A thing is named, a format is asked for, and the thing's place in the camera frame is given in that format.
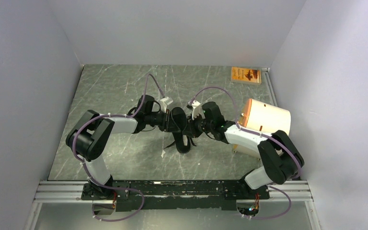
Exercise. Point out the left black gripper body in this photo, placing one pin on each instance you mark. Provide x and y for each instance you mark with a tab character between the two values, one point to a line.
159	119

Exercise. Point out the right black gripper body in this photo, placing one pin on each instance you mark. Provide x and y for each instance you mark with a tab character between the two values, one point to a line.
200	125

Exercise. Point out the black canvas shoe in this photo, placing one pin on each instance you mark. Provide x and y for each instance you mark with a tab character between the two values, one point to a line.
182	142

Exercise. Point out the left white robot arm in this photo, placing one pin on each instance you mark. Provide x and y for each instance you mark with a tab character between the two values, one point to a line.
90	135

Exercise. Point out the white cylindrical lampshade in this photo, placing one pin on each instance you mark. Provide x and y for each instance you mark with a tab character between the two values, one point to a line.
263	117

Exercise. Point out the orange book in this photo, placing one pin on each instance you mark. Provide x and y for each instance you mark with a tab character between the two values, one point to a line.
246	76

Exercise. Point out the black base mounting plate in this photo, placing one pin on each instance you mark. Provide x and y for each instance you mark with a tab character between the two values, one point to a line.
192	194

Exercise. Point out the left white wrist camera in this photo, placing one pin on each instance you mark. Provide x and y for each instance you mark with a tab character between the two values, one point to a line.
165	102

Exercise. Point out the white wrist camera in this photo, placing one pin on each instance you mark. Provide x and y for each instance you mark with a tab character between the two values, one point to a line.
165	102
196	109

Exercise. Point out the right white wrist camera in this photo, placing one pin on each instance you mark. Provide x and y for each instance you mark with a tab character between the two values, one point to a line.
196	109

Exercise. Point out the aluminium frame rail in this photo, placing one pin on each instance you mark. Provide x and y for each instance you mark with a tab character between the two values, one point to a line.
70	192

